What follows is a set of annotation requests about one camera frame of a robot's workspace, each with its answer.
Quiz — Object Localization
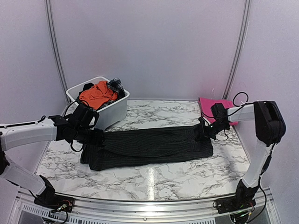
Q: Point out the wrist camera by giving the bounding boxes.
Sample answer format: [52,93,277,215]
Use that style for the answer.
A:
[211,103,228,120]
[68,105,100,129]

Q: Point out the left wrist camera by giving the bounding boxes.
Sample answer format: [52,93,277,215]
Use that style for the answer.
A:
[68,105,100,129]

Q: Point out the black striped garment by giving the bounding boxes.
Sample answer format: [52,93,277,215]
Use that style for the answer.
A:
[80,125,214,171]

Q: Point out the right aluminium wall post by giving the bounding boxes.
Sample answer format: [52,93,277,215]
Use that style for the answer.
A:
[222,0,251,99]

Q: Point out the white plastic laundry bin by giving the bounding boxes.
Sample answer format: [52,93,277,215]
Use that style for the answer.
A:
[66,76,130,130]

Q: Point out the aluminium front rail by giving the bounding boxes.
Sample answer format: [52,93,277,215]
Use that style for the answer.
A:
[8,189,281,224]

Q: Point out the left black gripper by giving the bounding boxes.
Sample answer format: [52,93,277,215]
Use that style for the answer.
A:
[73,126,105,146]

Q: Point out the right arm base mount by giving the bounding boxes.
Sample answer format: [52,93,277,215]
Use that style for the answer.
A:
[213,196,256,214]

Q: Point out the aluminium wall post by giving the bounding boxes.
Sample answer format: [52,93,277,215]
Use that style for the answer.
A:
[44,0,70,103]
[222,0,251,99]

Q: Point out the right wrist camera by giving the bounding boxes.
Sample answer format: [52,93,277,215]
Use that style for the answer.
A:
[211,103,228,120]

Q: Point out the plaid grey garment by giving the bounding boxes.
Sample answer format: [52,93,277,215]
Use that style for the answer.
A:
[107,78,124,94]

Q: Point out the magenta pink trousers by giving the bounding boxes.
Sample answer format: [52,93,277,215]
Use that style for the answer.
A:
[198,97,234,123]

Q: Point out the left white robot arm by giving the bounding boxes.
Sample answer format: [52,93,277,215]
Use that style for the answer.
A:
[0,115,104,208]

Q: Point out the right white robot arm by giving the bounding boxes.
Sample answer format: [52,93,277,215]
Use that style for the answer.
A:
[196,101,286,209]

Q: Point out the black garment in bin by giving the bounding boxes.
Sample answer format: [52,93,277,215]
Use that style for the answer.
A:
[82,83,94,91]

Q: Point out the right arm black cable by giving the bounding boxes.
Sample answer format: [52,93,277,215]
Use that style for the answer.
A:
[228,92,250,115]

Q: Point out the orange garment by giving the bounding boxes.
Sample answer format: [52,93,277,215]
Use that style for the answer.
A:
[78,81,118,110]

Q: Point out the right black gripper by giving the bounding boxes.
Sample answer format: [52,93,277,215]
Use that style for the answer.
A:
[195,120,229,141]

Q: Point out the left aluminium wall post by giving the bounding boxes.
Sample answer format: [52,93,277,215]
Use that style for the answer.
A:
[44,0,70,103]

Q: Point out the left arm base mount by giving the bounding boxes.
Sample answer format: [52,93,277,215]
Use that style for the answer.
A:
[34,192,75,212]

